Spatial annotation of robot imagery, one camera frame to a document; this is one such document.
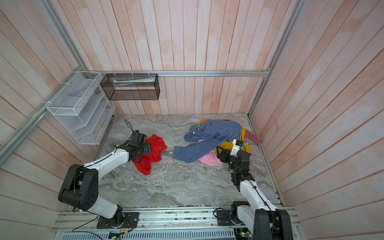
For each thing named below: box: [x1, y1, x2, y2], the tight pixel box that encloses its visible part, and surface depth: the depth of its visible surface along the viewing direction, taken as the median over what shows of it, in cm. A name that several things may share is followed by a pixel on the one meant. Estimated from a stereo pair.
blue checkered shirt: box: [172, 119, 242, 164], surface depth 97 cm
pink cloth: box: [195, 139, 224, 167], surface depth 95 cm
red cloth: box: [133, 134, 168, 176], surface depth 92 cm
